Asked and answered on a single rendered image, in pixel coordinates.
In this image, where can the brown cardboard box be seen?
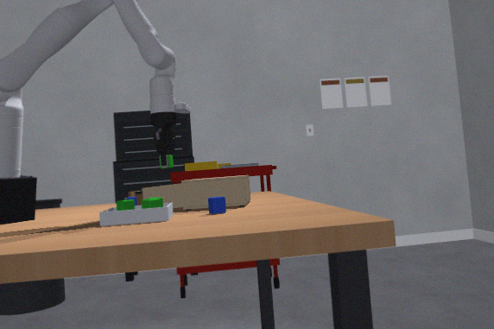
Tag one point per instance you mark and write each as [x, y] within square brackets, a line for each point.
[139, 197]

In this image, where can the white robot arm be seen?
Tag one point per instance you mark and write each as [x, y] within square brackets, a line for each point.
[52, 34]

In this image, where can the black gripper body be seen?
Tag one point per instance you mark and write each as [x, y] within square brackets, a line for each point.
[163, 121]

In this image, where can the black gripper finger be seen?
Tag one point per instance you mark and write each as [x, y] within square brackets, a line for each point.
[162, 147]
[172, 143]

